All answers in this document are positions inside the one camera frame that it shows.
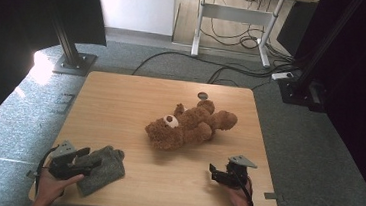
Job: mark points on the white power strip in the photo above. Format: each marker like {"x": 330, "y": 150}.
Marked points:
{"x": 282, "y": 76}

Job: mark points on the black metal stand with base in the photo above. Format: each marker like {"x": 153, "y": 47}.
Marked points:
{"x": 301, "y": 90}
{"x": 71, "y": 58}

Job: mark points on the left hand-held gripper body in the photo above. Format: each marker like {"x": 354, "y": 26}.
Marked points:
{"x": 63, "y": 164}

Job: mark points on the person's right hand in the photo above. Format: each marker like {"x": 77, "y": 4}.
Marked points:
{"x": 241, "y": 198}

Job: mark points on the grey table edge bracket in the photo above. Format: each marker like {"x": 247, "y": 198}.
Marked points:
{"x": 32, "y": 174}

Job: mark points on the white desk frame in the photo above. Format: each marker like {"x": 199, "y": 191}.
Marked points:
{"x": 235, "y": 14}

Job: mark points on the grey knitted toy sweater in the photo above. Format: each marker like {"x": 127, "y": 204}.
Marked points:
{"x": 104, "y": 173}

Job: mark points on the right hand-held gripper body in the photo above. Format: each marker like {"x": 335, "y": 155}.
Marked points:
{"x": 236, "y": 176}

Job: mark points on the person's left hand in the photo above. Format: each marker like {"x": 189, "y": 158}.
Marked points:
{"x": 48, "y": 188}

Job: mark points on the brown teddy bear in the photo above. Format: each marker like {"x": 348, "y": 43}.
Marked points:
{"x": 189, "y": 127}

